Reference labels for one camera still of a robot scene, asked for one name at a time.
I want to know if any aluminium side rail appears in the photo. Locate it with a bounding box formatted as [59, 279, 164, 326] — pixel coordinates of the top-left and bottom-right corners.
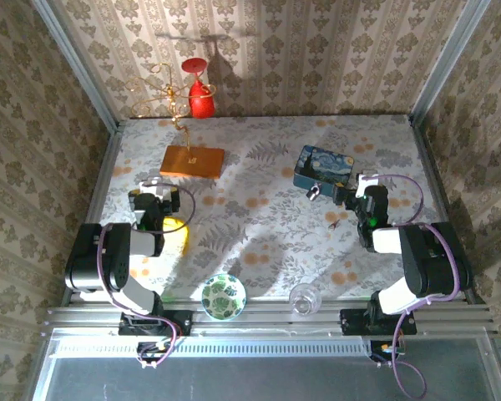
[61, 124, 125, 308]
[407, 115, 488, 305]

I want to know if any red wine glass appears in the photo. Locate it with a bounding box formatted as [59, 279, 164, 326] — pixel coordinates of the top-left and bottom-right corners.
[180, 57, 216, 120]

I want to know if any yellow plastic cup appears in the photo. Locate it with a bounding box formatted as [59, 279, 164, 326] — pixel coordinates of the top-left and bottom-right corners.
[161, 216, 191, 258]

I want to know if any gold wire stand wooden base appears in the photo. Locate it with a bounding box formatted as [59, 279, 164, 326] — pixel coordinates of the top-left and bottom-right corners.
[123, 62, 226, 180]

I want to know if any aluminium cross rail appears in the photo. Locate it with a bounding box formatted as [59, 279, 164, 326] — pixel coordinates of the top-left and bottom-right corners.
[44, 301, 497, 338]

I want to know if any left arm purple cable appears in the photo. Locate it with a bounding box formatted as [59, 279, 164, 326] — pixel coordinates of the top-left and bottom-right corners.
[98, 181, 197, 371]

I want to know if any white slotted cable duct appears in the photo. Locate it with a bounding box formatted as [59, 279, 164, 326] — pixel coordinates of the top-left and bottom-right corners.
[49, 336, 376, 358]

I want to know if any green leaf pattern bowl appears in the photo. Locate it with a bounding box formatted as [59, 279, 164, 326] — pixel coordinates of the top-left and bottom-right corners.
[200, 273, 248, 322]

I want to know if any aluminium frame post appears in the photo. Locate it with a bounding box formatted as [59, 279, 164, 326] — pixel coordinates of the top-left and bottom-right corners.
[31, 0, 121, 131]
[409, 0, 492, 126]

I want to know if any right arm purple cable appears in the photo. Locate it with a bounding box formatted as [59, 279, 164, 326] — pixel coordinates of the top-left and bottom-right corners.
[371, 174, 463, 400]

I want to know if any clear drinking glass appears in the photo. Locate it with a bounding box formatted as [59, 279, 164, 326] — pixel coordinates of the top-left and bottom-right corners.
[288, 282, 322, 317]

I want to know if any floral patterned tablecloth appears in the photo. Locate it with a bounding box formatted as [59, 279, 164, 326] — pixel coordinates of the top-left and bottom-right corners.
[79, 114, 464, 302]

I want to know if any grey metal sheet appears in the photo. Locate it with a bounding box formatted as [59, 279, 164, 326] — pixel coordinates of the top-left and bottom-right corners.
[27, 329, 501, 401]

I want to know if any black connector box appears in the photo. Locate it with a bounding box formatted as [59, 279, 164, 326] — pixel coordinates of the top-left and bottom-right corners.
[136, 341, 172, 363]
[369, 340, 407, 363]

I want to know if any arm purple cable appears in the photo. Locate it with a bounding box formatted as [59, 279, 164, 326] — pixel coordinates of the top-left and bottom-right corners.
[371, 174, 463, 400]
[98, 181, 197, 371]

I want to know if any starry night tin box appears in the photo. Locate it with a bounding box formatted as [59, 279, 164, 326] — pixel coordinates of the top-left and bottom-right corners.
[292, 144, 357, 197]

